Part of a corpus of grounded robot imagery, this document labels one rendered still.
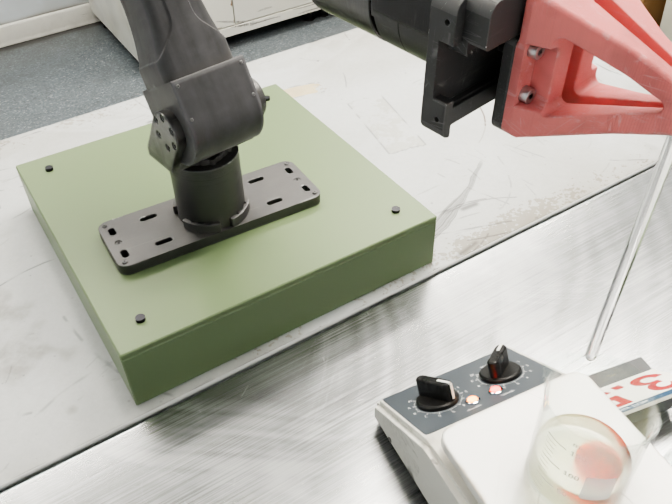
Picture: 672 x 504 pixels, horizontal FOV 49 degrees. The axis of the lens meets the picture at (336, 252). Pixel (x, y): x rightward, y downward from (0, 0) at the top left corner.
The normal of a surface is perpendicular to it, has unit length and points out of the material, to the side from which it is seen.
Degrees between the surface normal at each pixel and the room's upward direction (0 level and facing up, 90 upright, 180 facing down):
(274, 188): 1
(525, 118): 91
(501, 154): 0
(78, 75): 0
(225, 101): 60
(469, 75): 92
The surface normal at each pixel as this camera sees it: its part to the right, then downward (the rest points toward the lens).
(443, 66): 0.68, 0.51
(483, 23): -0.73, 0.47
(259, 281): -0.02, -0.75
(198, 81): 0.56, 0.06
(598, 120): -0.44, 0.63
